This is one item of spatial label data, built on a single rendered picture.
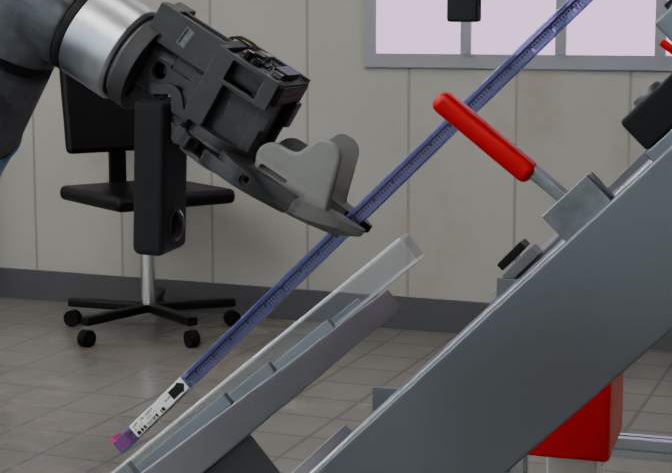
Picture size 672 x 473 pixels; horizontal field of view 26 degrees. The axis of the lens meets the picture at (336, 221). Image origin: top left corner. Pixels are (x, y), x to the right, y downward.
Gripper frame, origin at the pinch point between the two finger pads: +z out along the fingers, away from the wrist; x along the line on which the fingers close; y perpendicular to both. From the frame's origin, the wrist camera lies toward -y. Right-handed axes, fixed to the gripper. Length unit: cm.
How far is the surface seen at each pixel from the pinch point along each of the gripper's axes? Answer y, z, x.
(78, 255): -192, -167, 425
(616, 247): 15.5, 17.1, -32.0
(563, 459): -30, 24, 72
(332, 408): -133, -31, 300
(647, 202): 18.0, 17.2, -32.0
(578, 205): 15.7, 14.5, -28.9
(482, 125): 16.4, 8.4, -28.6
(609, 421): -21, 26, 68
